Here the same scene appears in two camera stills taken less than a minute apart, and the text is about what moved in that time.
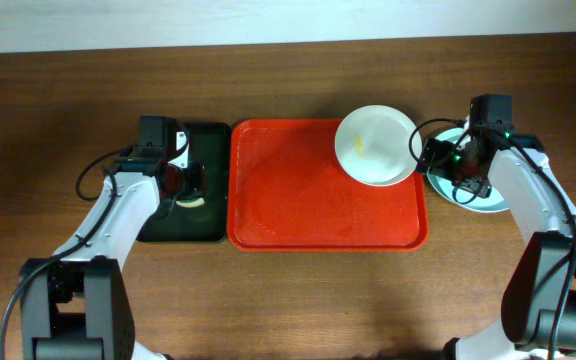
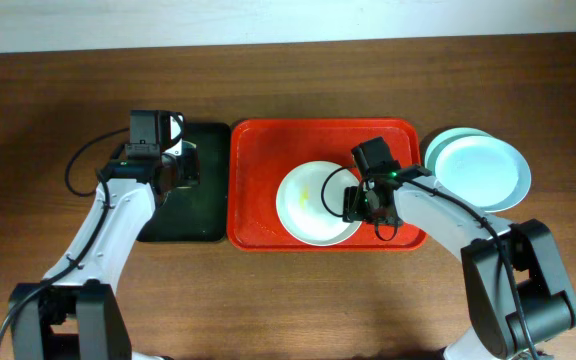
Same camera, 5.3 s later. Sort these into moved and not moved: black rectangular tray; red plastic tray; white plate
Moved: white plate
Not moved: red plastic tray; black rectangular tray
